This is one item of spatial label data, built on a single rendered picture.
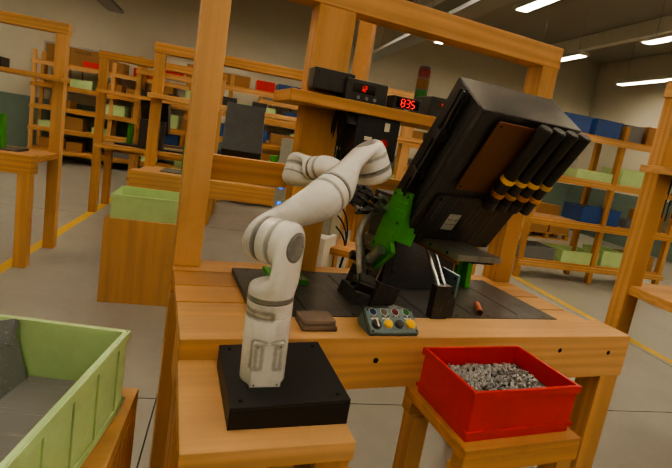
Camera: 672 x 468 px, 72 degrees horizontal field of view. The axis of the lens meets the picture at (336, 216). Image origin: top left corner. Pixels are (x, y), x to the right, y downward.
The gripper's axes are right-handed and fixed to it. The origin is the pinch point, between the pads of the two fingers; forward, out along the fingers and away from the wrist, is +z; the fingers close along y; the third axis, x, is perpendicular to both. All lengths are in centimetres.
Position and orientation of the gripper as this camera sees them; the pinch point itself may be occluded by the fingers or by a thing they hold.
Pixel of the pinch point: (377, 204)
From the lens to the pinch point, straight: 157.3
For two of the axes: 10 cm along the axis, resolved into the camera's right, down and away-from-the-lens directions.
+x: -5.3, 4.8, 7.0
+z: 8.5, 3.4, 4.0
